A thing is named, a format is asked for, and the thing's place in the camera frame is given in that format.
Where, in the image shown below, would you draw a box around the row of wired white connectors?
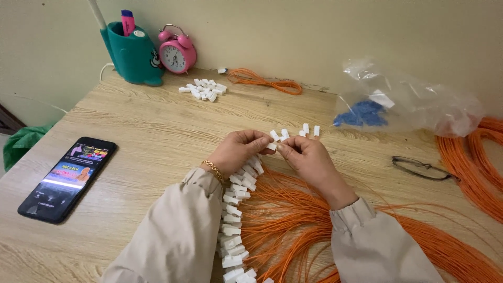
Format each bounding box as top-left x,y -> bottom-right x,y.
217,154 -> 276,283

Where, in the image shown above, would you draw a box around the person's right hand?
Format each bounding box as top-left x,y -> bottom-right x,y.
276,135 -> 347,202

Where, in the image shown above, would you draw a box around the white stick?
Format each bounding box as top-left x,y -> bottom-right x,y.
87,0 -> 108,31

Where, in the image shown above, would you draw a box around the black-rimmed eyeglasses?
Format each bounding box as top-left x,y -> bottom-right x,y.
391,156 -> 461,182

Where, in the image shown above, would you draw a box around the white cable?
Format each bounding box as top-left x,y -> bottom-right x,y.
99,62 -> 115,82

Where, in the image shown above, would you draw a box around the clear plastic bag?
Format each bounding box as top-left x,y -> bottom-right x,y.
333,57 -> 485,138

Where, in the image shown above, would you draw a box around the small orange wire loop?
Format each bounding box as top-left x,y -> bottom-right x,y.
227,68 -> 303,96

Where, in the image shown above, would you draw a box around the green cloth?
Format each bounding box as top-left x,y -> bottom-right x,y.
3,123 -> 54,173

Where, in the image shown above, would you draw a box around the gold chain bracelet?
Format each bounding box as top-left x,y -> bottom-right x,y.
201,160 -> 225,184

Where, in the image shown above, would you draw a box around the person's left hand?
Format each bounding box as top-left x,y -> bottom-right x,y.
207,130 -> 276,180

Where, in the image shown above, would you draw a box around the thick orange wire coil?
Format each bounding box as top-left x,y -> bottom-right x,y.
436,117 -> 503,225

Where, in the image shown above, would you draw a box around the white paper label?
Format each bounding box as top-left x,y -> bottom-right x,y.
368,89 -> 396,109

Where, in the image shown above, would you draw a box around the dark wooden furniture piece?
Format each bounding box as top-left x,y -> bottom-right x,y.
0,103 -> 26,136

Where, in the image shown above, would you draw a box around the large orange wire bundle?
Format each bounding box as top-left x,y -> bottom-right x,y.
239,163 -> 503,283

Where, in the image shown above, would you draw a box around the heap of blue small parts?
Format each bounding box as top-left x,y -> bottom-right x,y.
333,100 -> 389,128

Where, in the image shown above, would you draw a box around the pink twin-bell alarm clock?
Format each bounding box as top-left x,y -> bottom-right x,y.
158,24 -> 198,75

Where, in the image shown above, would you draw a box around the teal elephant pen holder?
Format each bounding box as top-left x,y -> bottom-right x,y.
100,21 -> 166,87

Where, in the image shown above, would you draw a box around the black smartphone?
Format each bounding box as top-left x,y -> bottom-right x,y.
17,136 -> 118,225

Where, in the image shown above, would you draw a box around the pink highlighter marker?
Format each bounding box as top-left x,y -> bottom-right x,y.
120,9 -> 136,37

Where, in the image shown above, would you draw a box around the pile of loose white connectors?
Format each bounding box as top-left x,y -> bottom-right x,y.
178,78 -> 228,103

